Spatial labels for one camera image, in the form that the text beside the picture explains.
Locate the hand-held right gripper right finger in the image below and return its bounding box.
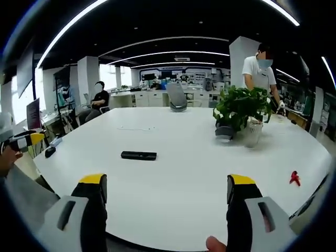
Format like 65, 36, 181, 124
226, 173, 298, 252

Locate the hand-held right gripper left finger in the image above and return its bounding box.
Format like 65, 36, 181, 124
36, 173, 108, 252

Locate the black remote control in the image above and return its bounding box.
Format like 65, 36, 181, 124
120, 151, 158, 162

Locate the person's left hand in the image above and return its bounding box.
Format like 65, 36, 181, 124
0, 143, 24, 180

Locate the person's right hand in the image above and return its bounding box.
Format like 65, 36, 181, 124
206, 235, 227, 252

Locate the pale blue packet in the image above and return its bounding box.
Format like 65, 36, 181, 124
49, 136, 64, 148

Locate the red plastic clip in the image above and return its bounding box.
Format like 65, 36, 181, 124
289, 170, 302, 187

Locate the dark display board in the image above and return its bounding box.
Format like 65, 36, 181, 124
53, 65, 77, 116

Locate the white plant pot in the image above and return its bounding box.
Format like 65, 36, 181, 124
243, 116, 264, 149

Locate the green leafy plant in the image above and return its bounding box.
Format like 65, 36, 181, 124
213, 85, 273, 133

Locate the white cabinet counter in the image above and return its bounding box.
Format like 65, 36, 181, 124
109, 90, 169, 108

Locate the grey office chair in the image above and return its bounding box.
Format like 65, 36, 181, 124
165, 83, 189, 113

